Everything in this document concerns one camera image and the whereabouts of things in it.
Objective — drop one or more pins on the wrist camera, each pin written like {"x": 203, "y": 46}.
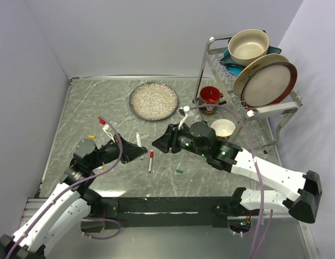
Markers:
{"x": 108, "y": 127}
{"x": 185, "y": 112}

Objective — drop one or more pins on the beige dinner plate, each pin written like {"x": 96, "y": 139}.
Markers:
{"x": 253, "y": 67}

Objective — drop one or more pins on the small white cup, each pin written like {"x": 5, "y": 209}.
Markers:
{"x": 223, "y": 128}

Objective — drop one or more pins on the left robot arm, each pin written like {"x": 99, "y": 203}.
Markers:
{"x": 71, "y": 201}

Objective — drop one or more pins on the speckled round plate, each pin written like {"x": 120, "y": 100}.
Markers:
{"x": 153, "y": 101}

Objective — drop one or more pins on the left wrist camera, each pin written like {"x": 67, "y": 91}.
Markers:
{"x": 108, "y": 127}

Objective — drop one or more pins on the red rimmed plate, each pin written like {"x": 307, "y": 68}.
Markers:
{"x": 269, "y": 85}

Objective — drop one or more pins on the black base beam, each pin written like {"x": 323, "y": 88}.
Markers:
{"x": 133, "y": 212}

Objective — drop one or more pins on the large beige bowl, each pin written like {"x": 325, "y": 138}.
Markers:
{"x": 248, "y": 45}

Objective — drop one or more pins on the metal dish rack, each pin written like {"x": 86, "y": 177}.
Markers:
{"x": 270, "y": 118}

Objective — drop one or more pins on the white pen red tip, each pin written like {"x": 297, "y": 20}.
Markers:
{"x": 150, "y": 166}

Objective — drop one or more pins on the red skull mug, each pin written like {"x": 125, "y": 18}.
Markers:
{"x": 211, "y": 95}

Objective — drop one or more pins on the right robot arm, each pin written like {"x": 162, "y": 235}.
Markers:
{"x": 295, "y": 192}

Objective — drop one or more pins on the white pen green tip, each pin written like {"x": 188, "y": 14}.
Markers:
{"x": 138, "y": 139}

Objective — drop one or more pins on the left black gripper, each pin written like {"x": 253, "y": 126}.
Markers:
{"x": 131, "y": 151}

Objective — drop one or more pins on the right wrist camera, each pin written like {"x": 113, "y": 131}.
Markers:
{"x": 185, "y": 112}

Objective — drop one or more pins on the blue dish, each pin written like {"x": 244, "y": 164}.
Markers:
{"x": 236, "y": 69}

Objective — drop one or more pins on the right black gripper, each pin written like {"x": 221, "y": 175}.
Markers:
{"x": 170, "y": 138}

